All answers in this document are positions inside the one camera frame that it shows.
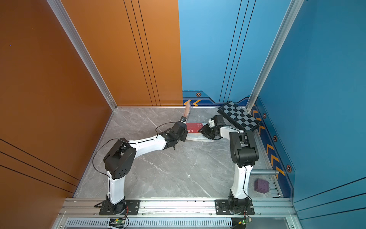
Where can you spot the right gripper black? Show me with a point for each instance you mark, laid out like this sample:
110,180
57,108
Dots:
205,131

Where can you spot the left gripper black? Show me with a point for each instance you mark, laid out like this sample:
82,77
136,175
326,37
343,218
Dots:
184,138

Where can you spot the red card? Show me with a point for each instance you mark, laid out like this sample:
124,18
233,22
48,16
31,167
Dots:
194,127

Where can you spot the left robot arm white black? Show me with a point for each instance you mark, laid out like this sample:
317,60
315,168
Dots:
118,162

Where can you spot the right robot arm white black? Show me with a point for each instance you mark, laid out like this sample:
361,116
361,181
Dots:
243,151

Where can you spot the black white checkerboard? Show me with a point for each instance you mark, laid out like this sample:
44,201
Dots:
237,116

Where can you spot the purple box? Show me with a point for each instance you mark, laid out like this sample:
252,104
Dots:
261,186

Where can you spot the right circuit board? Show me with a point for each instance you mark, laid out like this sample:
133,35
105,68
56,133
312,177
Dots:
244,222

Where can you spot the circuit board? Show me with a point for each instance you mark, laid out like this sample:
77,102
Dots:
244,222
117,223

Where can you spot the left circuit board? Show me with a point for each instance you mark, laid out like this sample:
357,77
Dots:
117,223

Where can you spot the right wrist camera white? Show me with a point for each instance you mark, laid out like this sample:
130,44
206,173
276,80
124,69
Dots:
211,123

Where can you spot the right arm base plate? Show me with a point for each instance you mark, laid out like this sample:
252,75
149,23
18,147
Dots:
240,207

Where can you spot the aluminium front rail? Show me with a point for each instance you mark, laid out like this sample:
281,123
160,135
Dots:
178,208

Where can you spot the right aluminium corner post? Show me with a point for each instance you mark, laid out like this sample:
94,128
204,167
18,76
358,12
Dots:
284,29

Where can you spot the aluminium corner post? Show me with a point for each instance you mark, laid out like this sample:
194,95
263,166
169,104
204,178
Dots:
73,35
284,29

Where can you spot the left aluminium corner post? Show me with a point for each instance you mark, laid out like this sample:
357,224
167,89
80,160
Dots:
73,35

